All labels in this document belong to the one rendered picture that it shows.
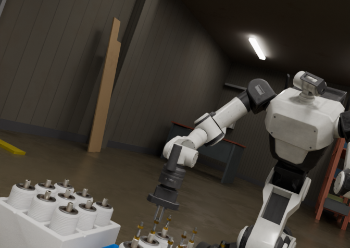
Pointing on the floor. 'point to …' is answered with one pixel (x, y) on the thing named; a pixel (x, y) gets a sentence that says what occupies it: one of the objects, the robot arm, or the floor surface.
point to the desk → (213, 150)
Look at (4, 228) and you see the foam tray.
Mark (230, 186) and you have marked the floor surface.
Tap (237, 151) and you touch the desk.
